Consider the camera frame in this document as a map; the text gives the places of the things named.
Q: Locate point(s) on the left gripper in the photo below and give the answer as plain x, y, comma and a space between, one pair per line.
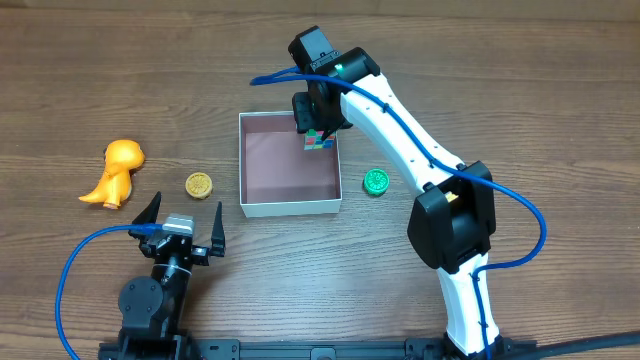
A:
183, 250

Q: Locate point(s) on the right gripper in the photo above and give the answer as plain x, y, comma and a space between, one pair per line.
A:
326, 133

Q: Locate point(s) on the multicolour puzzle cube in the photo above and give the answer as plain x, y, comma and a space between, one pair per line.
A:
312, 141

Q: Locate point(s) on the green ridged round cap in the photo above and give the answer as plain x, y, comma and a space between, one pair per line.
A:
376, 182

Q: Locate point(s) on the orange dinosaur toy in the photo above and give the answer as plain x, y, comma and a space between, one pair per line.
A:
115, 185

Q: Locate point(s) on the white duck plush toy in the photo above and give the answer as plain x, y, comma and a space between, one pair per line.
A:
451, 196

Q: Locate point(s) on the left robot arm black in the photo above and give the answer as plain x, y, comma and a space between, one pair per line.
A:
152, 305

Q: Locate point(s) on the yellow ridged round cap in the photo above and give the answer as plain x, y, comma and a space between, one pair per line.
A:
199, 185

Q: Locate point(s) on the white box pink inside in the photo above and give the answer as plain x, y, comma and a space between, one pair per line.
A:
277, 176

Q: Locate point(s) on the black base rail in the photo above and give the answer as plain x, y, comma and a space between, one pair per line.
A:
233, 349

